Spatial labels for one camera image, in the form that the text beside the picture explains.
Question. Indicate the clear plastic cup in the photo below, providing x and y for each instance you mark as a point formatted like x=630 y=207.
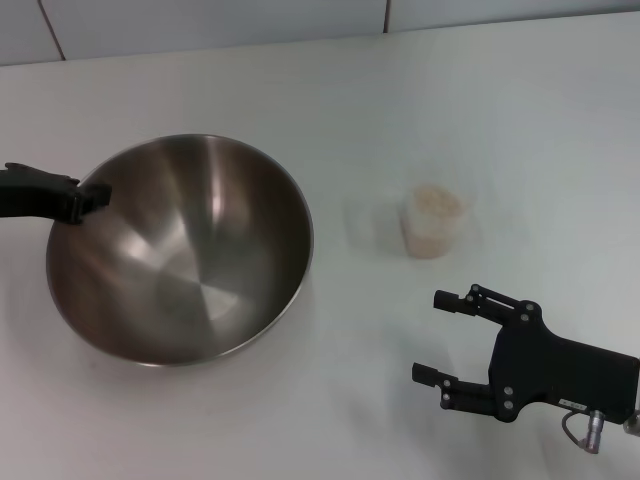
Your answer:
x=430 y=242

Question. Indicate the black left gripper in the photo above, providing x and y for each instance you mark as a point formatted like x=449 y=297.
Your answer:
x=25 y=197

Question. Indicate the white rice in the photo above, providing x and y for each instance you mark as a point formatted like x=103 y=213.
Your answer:
x=436 y=200

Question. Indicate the stainless steel mixing bowl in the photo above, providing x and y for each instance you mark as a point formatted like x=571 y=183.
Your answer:
x=180 y=250

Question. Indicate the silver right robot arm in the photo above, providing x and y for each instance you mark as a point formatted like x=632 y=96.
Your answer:
x=632 y=424

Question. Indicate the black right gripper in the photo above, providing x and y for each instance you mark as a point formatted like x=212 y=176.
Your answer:
x=545 y=370

